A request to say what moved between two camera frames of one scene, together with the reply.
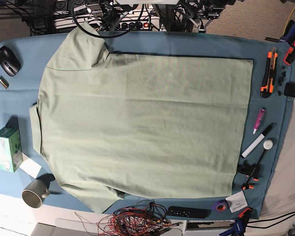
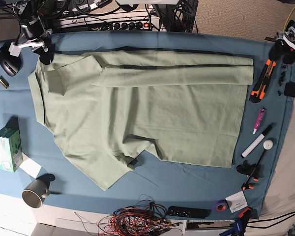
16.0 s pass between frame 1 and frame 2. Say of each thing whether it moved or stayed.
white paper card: stayed
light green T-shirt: moved
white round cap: stayed
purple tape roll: stayed
